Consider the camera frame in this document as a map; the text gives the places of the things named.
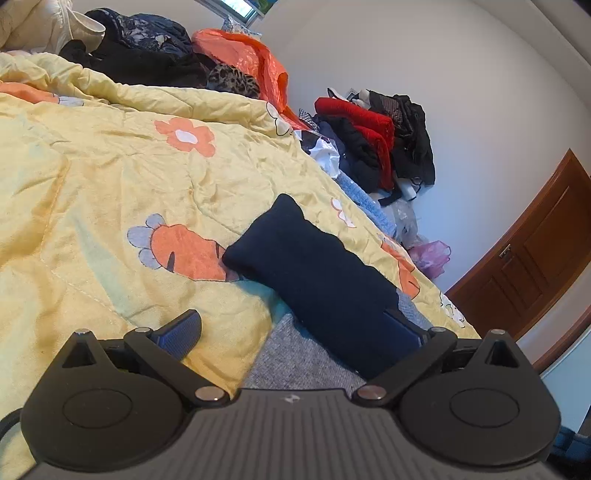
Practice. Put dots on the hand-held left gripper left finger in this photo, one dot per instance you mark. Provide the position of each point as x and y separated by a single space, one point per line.
181 333

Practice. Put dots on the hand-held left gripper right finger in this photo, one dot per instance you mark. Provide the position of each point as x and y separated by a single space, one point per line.
405 328

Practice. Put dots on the grey and navy small garment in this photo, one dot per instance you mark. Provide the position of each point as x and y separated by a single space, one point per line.
314 272

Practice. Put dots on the dark navy clothes pile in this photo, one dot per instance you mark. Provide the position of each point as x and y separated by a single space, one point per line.
147 32

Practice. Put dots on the pink plastic bag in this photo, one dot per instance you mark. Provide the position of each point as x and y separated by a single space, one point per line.
431 258

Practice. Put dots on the clear plastic bag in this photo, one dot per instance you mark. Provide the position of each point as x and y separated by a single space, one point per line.
406 221

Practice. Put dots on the light blue knitted cloth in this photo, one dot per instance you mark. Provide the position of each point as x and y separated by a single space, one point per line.
365 199

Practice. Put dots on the brown wooden door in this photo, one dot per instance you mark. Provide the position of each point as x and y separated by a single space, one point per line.
545 240

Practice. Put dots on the yellow carrot print blanket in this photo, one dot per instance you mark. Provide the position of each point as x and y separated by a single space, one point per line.
92 184

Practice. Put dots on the dark navy garment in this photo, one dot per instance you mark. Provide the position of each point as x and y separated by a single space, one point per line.
358 154

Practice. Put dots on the black hanging garment pile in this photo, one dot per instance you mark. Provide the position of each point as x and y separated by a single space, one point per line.
415 138

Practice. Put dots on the white printed cloth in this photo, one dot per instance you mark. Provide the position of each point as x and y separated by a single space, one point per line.
323 153

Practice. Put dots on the red knitted garment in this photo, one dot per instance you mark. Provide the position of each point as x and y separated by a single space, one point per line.
355 115

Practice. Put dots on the leopard print cloth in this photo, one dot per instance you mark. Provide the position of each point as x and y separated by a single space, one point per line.
231 79

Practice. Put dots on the orange plastic bag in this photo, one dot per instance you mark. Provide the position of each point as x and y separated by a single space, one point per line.
240 50

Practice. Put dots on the cream padded cloth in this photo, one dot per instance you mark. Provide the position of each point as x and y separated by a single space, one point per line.
37 23

